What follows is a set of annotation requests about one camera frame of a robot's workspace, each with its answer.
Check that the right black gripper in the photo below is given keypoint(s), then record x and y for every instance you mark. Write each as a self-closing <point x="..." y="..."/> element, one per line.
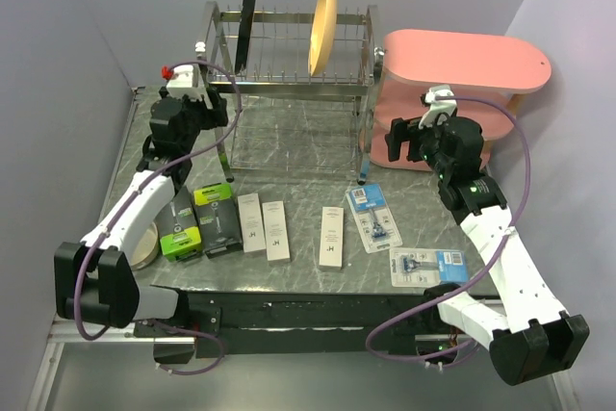
<point x="402" y="130"/>

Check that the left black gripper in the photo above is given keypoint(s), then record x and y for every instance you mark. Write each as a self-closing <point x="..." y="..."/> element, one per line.
<point x="213" y="116"/>

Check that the pink three-tier shelf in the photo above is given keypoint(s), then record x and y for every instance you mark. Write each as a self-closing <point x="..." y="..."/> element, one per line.
<point x="499" y="68"/>

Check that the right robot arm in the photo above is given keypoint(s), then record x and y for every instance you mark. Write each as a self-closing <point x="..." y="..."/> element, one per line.
<point x="535" y="335"/>

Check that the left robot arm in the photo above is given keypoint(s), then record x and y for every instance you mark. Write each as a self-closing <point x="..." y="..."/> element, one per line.
<point x="93" y="279"/>

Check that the blue razor blister pack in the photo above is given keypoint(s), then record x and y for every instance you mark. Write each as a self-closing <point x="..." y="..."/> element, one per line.
<point x="424" y="268"/>
<point x="373" y="218"/>

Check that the metal dish rack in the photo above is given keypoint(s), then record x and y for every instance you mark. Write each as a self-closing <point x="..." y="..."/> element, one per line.
<point x="304" y="124"/>

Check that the beige wooden plate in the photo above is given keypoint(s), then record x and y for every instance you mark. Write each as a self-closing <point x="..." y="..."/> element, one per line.
<point x="322" y="35"/>

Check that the white slim box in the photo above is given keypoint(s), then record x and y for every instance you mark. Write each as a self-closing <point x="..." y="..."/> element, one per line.
<point x="276" y="234"/>
<point x="251" y="222"/>
<point x="331" y="241"/>

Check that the beige tape roll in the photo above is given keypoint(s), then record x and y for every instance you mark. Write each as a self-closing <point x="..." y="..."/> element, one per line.
<point x="147" y="248"/>

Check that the black plate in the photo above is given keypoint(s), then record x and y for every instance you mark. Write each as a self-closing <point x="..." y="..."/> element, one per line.
<point x="244" y="35"/>

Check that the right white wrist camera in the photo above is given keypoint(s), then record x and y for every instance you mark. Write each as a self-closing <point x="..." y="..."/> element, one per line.
<point x="440" y="104"/>

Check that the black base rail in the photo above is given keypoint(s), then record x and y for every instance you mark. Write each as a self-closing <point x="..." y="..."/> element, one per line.
<point x="276" y="323"/>

